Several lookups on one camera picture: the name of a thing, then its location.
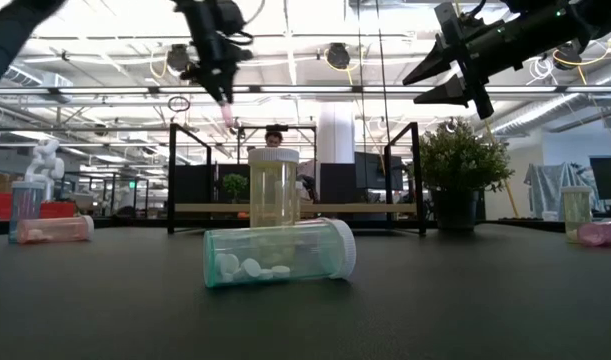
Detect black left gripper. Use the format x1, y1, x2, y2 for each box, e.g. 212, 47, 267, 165
180, 0, 254, 106

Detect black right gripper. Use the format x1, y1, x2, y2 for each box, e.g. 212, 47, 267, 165
402, 2, 495, 120

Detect yellow pill bottle white cap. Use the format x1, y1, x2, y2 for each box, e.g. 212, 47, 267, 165
560, 185, 594, 245
247, 146, 301, 230

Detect teal pill bottle white cap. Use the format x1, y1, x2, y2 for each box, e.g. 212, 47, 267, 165
202, 217, 358, 289

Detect red pill bottle white cap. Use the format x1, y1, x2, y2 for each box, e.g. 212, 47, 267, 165
16, 214, 96, 245

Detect blue pill bottle white cap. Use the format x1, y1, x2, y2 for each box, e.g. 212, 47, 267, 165
8, 180, 46, 245

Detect person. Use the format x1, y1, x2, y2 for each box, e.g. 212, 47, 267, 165
263, 129, 286, 150

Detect long ceiling light bar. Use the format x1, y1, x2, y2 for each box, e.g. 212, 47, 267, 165
0, 84, 611, 96

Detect green plant in black pot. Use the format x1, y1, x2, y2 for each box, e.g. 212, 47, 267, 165
413, 117, 516, 232

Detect small green background plant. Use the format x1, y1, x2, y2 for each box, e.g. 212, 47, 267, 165
221, 172, 250, 204

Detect black partition panel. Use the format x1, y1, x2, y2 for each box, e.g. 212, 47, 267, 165
319, 162, 357, 204
173, 163, 251, 204

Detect white column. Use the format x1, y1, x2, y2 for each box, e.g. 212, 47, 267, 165
317, 102, 357, 165

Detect grey draped cloth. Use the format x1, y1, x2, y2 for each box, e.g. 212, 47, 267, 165
523, 161, 607, 221

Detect red crates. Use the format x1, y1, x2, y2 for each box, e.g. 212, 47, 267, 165
0, 192, 78, 221

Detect black hanging cable ring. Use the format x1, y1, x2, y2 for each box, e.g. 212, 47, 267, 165
166, 94, 192, 114

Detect black ceiling cable reel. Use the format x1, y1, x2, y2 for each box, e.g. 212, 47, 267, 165
326, 42, 351, 70
554, 43, 584, 70
165, 43, 192, 74

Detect thin black hanging cable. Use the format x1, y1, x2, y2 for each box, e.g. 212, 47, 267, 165
375, 0, 389, 131
356, 0, 366, 151

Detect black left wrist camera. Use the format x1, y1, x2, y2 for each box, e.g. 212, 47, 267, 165
214, 0, 247, 37

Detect white coiled cable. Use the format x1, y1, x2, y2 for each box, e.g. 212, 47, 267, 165
527, 53, 557, 85

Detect wooden shelf black metal frame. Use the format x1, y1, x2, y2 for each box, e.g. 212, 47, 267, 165
166, 121, 428, 236

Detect silver ventilation duct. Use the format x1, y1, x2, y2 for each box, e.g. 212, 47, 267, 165
0, 62, 74, 104
487, 59, 611, 139

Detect long yellow cable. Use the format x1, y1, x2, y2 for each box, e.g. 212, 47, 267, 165
484, 117, 520, 219

